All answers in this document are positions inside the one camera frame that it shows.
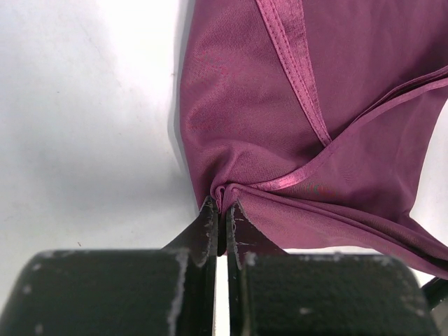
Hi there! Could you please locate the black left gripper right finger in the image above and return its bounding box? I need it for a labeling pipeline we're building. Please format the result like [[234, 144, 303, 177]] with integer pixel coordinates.
[[226, 203, 440, 335]]

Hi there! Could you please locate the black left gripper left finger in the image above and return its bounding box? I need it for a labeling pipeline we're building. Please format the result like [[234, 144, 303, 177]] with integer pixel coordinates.
[[1, 197, 218, 335]]

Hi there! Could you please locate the purple cloth napkin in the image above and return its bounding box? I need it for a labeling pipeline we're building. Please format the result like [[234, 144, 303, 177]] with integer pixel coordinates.
[[180, 1, 447, 278]]

